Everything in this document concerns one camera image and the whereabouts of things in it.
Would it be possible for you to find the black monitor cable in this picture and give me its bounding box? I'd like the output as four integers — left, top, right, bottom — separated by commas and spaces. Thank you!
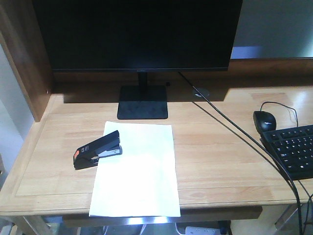
178, 70, 304, 235

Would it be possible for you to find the black computer mouse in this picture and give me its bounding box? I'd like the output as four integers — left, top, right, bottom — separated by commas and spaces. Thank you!
253, 111, 277, 134

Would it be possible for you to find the white paper sheet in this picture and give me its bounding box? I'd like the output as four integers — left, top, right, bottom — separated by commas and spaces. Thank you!
89, 121, 180, 217

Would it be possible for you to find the white power strip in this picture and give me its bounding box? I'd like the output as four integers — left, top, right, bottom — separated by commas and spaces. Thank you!
185, 226, 220, 235

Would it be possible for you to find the black computer monitor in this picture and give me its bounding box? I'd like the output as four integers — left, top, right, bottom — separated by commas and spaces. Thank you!
32, 0, 243, 119

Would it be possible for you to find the black keyboard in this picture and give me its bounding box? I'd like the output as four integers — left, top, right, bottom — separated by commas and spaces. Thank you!
261, 125, 313, 180

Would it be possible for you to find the wooden desk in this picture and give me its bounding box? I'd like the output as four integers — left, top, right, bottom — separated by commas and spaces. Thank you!
0, 0, 313, 235

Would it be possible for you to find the black and orange stapler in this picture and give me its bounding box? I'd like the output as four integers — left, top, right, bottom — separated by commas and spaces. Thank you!
73, 130, 122, 170

